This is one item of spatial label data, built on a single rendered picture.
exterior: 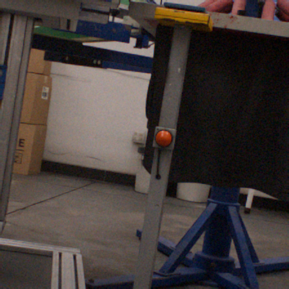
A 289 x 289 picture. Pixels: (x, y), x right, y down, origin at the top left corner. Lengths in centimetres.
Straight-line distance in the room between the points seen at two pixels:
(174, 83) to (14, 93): 43
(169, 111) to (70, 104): 512
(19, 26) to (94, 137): 493
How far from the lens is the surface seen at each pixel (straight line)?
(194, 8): 189
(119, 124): 692
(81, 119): 699
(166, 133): 188
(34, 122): 668
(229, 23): 211
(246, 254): 336
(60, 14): 196
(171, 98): 191
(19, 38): 207
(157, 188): 192
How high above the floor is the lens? 72
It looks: 3 degrees down
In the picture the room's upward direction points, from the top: 9 degrees clockwise
